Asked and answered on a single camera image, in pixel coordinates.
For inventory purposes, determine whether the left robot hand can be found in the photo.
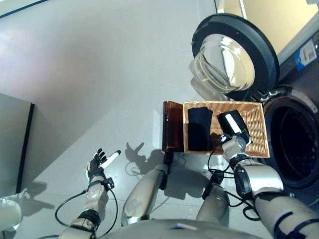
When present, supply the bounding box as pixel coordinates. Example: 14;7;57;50
87;148;122;184

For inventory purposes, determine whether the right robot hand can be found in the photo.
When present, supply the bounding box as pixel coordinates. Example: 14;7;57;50
217;111;252;146

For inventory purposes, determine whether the black garment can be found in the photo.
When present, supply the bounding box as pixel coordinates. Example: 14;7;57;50
187;106;214;152

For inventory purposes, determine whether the grey washing machine body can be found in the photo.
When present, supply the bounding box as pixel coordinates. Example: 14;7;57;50
259;14;319;207

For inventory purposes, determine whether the round glass washing machine door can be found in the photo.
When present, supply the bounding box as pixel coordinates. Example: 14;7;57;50
188;13;280;102

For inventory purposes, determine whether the woven wicker basket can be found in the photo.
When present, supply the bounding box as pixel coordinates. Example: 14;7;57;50
183;100;271;158

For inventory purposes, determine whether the left grey robot leg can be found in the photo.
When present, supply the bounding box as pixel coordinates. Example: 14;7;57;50
121;163;174;227

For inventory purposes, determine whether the grey robot leg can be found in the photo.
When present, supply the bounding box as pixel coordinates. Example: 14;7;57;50
196;171;231;229
121;163;174;227

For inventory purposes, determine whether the dark brown wooden stool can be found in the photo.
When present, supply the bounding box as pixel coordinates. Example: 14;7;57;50
161;101;186;165

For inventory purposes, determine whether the right grey robot leg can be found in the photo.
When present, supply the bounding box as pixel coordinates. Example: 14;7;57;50
196;171;231;229

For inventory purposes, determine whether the grey cabinet with black edge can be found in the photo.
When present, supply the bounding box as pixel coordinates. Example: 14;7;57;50
0;93;35;197

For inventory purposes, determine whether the blue white energy label sticker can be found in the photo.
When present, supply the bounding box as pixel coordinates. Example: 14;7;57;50
293;40;319;72

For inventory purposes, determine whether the grey robot torso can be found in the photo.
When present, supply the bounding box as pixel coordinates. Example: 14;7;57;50
99;219;272;239

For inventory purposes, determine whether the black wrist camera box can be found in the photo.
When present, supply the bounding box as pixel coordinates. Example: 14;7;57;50
103;177;116;192

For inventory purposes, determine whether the thin white floor cable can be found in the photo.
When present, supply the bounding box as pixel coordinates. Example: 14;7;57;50
124;152;190;177

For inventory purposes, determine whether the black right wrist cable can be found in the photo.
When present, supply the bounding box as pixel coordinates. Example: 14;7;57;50
202;146;262;222

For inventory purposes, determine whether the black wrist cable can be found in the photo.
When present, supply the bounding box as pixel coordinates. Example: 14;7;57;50
202;146;262;222
54;188;119;238

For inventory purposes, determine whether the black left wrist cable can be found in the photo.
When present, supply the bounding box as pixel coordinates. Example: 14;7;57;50
54;188;119;238

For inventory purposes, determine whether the white shelf frame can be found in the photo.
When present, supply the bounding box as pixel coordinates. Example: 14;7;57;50
237;0;248;20

